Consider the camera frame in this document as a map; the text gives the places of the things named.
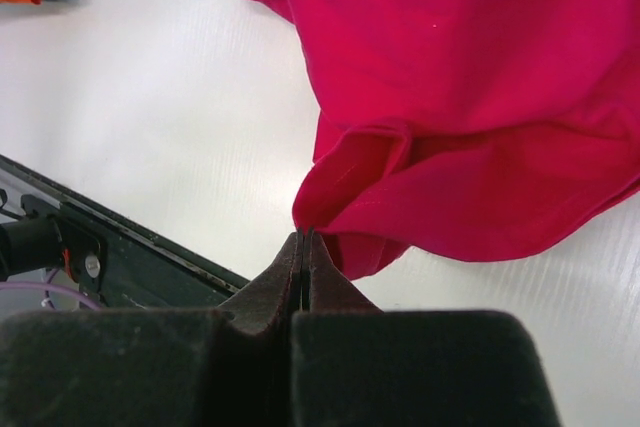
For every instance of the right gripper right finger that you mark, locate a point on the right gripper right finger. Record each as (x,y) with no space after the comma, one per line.
(324,287)

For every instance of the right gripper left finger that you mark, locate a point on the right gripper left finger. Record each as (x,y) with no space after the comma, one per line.
(269,298)

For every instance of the magenta t shirt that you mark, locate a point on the magenta t shirt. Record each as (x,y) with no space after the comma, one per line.
(478,130)

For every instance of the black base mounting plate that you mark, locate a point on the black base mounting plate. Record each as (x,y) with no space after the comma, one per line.
(115,261)

